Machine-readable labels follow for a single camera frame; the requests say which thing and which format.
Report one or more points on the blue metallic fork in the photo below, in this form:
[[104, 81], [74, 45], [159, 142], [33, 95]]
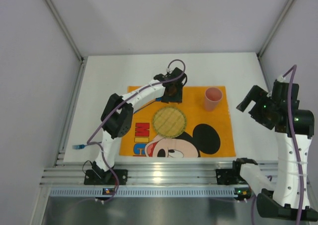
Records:
[[79, 147]]

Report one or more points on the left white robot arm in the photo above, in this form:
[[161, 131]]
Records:
[[116, 119]]

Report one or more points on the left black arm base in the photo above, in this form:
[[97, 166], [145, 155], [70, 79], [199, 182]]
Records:
[[107, 178]]

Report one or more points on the orange cartoon mouse cloth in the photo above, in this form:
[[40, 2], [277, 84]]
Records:
[[207, 134]]

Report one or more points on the aluminium rail frame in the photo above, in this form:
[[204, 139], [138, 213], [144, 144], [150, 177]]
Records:
[[141, 174]]

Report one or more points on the slotted grey cable duct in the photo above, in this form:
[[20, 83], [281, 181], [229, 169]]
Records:
[[239, 193]]

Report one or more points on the pink plastic cup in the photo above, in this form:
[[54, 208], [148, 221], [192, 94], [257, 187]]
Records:
[[213, 96]]

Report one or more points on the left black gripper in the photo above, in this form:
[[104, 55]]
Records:
[[172, 99]]

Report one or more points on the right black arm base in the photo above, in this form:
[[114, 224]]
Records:
[[228, 177]]

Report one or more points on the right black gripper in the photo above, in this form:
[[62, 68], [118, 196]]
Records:
[[255, 104]]

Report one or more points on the blue metallic spoon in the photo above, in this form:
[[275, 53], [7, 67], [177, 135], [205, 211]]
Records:
[[148, 104]]

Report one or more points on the round woven bamboo plate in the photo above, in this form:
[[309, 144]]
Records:
[[169, 122]]

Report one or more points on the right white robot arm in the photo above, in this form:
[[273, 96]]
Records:
[[287, 199]]

